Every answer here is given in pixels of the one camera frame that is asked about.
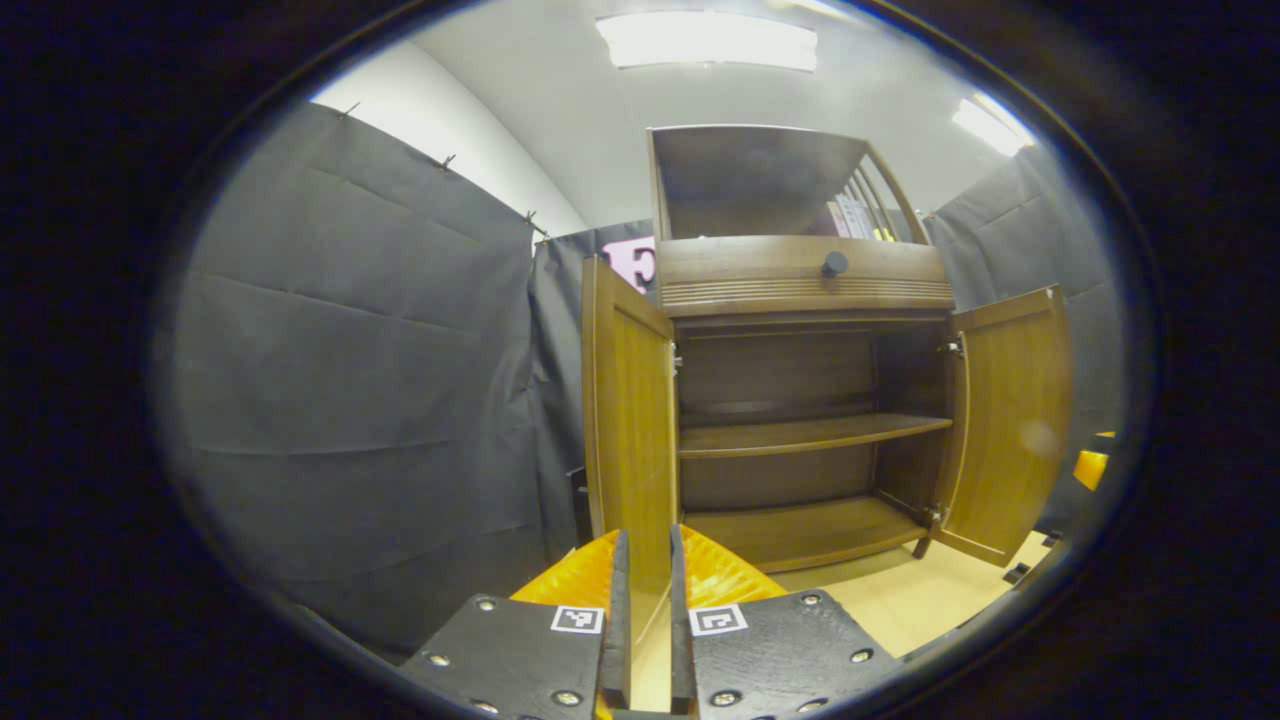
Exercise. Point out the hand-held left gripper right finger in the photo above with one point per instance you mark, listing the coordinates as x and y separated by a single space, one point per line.
790 655

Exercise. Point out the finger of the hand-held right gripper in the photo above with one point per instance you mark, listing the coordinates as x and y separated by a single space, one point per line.
1091 469

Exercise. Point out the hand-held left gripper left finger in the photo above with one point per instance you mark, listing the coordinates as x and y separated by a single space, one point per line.
500 660

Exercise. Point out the wooden shoe cabinet door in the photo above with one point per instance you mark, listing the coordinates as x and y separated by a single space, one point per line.
1010 420
630 420

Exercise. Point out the wooden double-door shoe cabinet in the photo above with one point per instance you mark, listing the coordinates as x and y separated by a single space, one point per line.
760 370

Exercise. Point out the wooden cabinet shelf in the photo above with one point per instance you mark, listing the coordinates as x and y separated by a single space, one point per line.
800 435

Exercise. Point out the small ceiling light panel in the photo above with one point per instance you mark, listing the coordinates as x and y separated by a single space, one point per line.
990 125

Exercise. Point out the wooden drawer with black knob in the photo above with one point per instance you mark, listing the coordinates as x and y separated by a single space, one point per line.
740 265

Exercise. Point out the large ceiling light panel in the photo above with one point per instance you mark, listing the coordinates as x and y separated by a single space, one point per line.
705 40

